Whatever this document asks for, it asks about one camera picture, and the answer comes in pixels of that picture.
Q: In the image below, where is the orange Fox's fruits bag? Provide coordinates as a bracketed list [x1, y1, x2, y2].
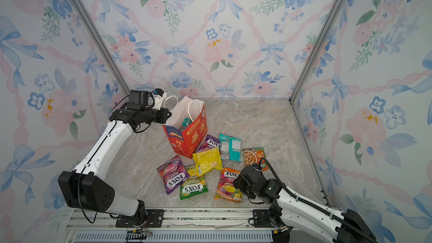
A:
[214, 168, 243, 203]

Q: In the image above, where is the teal mint candy bag front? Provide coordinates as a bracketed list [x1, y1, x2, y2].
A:
[180, 118, 193, 132]

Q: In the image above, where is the teal mint candy bag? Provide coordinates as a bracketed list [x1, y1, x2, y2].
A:
[219, 134, 242, 163]
[180, 118, 193, 132]

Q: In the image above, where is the yellow snack packet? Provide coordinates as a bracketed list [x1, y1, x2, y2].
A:
[192, 148, 223, 177]

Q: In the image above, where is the red paper gift bag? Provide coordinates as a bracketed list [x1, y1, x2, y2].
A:
[163, 96, 208, 159]

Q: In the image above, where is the purple Fox's berries bag front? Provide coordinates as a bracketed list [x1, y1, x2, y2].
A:
[157, 156, 190, 195]

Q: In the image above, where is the purple fox's berries bag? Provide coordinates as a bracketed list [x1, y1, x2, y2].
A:
[196, 135, 221, 152]
[157, 156, 190, 195]

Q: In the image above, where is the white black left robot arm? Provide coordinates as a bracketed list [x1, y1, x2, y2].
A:
[58, 88, 172, 227]

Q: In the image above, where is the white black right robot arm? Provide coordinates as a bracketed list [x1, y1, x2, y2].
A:
[234, 164, 378, 243]

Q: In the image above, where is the teal mint candy bag rear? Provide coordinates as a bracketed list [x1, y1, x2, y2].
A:
[219, 134, 242, 163]

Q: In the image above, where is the purple Fox's berries bag rear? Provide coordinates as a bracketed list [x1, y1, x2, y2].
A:
[196, 135, 221, 152]

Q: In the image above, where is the green Fox's spring tea bag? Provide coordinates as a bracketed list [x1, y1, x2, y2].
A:
[180, 165, 208, 200]

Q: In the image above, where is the green orange soup packet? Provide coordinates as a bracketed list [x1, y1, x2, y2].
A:
[242, 147, 269, 171]

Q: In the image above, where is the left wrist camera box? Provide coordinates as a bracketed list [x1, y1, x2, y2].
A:
[152, 88, 168, 110]

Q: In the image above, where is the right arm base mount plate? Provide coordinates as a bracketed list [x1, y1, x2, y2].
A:
[251, 209, 281, 228]

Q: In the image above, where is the black corrugated cable conduit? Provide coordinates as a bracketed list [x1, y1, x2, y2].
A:
[258, 157, 375, 243]

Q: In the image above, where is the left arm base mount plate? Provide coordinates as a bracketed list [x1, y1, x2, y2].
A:
[115, 209, 165, 228]

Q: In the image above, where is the aluminium left corner post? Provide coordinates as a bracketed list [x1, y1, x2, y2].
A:
[70, 0, 130, 95]

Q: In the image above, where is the aluminium corner post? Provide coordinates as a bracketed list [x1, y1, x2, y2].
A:
[70, 0, 130, 95]
[289, 0, 346, 105]

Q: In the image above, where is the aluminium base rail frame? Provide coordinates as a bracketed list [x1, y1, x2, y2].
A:
[60, 205, 338, 243]

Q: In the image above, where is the aluminium right corner post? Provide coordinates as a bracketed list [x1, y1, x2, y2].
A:
[289, 0, 346, 105]

